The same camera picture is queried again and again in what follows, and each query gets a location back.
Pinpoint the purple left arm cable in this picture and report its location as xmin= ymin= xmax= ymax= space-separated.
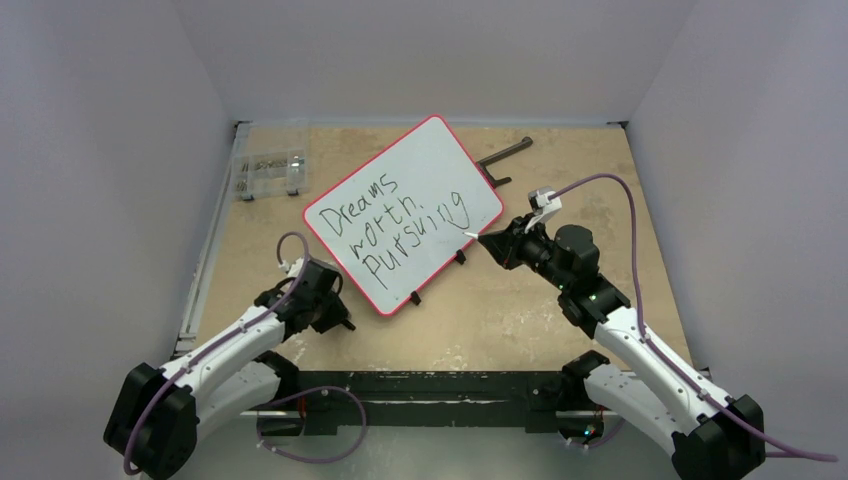
xmin=122 ymin=231 xmax=311 ymax=477

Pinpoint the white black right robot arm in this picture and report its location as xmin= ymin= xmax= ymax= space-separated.
xmin=476 ymin=216 xmax=766 ymax=479

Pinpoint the pink framed whiteboard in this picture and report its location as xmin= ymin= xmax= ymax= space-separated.
xmin=303 ymin=115 xmax=504 ymax=316

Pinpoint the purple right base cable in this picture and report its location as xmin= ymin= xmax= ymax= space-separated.
xmin=564 ymin=417 xmax=627 ymax=452

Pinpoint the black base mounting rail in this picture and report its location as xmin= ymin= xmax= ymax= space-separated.
xmin=252 ymin=350 xmax=609 ymax=438

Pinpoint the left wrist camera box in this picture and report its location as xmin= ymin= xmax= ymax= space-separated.
xmin=278 ymin=257 xmax=305 ymax=278

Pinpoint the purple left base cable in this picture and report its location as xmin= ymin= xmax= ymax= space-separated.
xmin=256 ymin=386 xmax=369 ymax=466

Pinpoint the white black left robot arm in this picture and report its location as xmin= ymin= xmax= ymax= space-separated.
xmin=103 ymin=258 xmax=354 ymax=479

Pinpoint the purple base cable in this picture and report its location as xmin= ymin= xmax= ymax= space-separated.
xmin=256 ymin=386 xmax=369 ymax=466
xmin=564 ymin=417 xmax=627 ymax=452

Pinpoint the clear plastic parts box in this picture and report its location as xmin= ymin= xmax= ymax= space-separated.
xmin=229 ymin=118 xmax=311 ymax=202

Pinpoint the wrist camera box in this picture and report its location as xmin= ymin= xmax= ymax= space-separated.
xmin=524 ymin=186 xmax=562 ymax=233
xmin=278 ymin=257 xmax=305 ymax=278

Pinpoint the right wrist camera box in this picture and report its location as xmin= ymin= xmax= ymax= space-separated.
xmin=524 ymin=186 xmax=562 ymax=233

